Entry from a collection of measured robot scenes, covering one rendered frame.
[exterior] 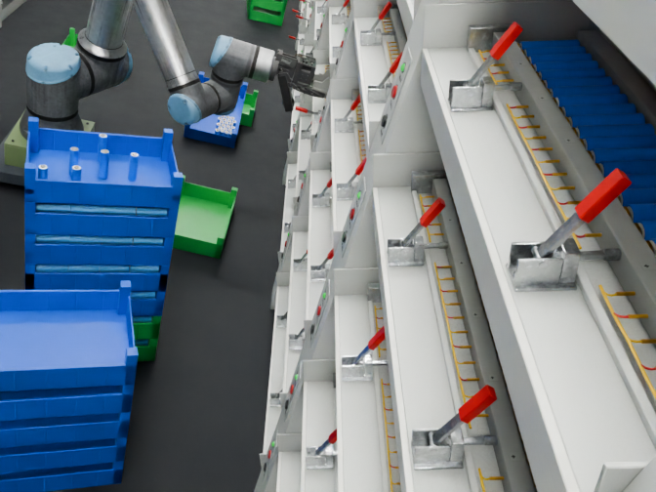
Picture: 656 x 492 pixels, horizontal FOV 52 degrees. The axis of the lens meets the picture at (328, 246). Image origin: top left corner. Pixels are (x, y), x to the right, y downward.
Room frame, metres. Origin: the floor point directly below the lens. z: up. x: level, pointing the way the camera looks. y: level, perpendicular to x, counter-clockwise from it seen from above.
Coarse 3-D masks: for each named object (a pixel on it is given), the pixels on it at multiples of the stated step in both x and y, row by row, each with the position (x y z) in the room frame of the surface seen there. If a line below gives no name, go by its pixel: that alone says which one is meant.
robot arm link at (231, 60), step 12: (216, 48) 1.72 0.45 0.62; (228, 48) 1.73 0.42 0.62; (240, 48) 1.74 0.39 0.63; (252, 48) 1.76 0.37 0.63; (216, 60) 1.71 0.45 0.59; (228, 60) 1.72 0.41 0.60; (240, 60) 1.73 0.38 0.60; (252, 60) 1.73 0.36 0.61; (216, 72) 1.73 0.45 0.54; (228, 72) 1.72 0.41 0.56; (240, 72) 1.73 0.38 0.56; (252, 72) 1.73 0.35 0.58
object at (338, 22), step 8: (336, 0) 2.16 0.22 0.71; (344, 0) 2.17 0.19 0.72; (336, 8) 2.15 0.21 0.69; (344, 8) 2.15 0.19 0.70; (336, 16) 2.01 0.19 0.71; (344, 16) 2.00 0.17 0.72; (336, 24) 1.99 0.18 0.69; (344, 24) 2.00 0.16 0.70; (336, 32) 1.93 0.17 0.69; (344, 32) 1.93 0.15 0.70; (336, 40) 1.86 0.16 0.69; (336, 48) 1.75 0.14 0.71; (336, 56) 1.74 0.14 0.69
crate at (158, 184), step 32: (32, 128) 1.18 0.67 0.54; (32, 160) 1.15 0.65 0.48; (64, 160) 1.18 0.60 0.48; (96, 160) 1.22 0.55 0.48; (128, 160) 1.26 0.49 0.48; (160, 160) 1.30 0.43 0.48; (32, 192) 1.02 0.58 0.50; (64, 192) 1.05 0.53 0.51; (96, 192) 1.07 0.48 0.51; (128, 192) 1.10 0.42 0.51; (160, 192) 1.13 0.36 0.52
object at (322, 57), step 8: (320, 56) 2.16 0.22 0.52; (328, 56) 2.17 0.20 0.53; (320, 64) 2.16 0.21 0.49; (328, 64) 2.16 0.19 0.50; (320, 72) 2.09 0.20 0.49; (312, 104) 1.85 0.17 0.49; (320, 104) 1.85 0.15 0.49; (312, 120) 1.75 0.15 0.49; (312, 128) 1.70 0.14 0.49; (312, 136) 1.57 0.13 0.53; (312, 144) 1.57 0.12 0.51
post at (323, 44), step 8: (328, 0) 2.23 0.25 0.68; (328, 8) 2.16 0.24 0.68; (328, 16) 2.16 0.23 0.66; (328, 24) 2.17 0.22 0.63; (328, 32) 2.17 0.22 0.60; (320, 40) 2.16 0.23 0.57; (328, 40) 2.17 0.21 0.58; (320, 48) 2.16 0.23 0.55; (328, 48) 2.17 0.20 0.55; (296, 136) 2.16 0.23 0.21; (296, 144) 2.17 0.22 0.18
